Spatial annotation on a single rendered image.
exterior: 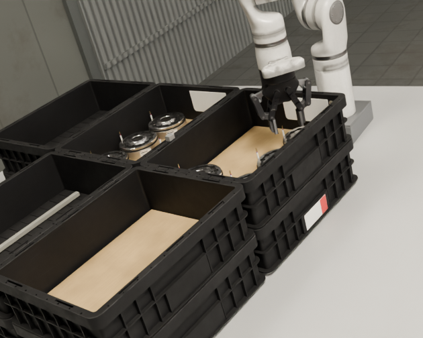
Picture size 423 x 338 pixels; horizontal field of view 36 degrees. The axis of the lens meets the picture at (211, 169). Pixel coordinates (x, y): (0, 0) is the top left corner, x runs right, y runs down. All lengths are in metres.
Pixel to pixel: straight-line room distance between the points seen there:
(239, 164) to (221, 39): 3.32
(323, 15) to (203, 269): 0.78
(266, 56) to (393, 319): 0.58
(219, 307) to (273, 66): 0.50
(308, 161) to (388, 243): 0.23
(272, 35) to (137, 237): 0.50
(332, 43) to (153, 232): 0.69
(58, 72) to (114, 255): 2.45
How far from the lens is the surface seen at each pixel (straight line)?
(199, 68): 4.57
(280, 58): 1.40
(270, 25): 1.38
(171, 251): 1.10
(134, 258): 1.31
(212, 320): 1.24
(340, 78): 1.76
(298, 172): 1.38
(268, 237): 1.34
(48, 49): 3.66
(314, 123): 1.41
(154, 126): 1.78
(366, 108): 1.86
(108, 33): 3.91
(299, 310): 1.27
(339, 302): 1.28
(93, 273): 1.31
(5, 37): 3.49
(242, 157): 1.55
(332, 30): 1.72
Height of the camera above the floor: 1.53
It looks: 27 degrees down
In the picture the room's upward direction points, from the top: 16 degrees counter-clockwise
